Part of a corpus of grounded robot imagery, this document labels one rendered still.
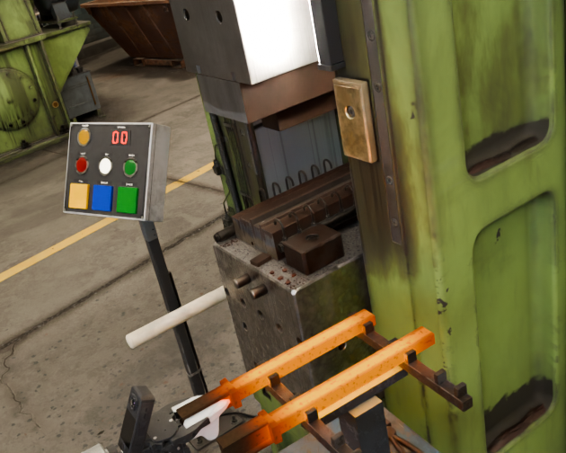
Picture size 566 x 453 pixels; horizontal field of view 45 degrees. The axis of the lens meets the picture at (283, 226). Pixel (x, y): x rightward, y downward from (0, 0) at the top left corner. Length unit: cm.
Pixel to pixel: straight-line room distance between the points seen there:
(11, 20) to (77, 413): 430
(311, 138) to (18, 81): 476
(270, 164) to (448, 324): 70
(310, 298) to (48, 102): 528
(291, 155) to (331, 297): 50
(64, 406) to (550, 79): 226
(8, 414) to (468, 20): 243
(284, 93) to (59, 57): 545
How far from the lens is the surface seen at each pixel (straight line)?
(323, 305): 161
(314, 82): 162
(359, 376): 118
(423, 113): 130
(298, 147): 196
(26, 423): 305
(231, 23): 146
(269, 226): 167
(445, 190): 138
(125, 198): 201
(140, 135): 201
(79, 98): 712
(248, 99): 153
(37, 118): 663
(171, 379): 294
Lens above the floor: 173
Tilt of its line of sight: 26 degrees down
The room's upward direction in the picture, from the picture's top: 12 degrees counter-clockwise
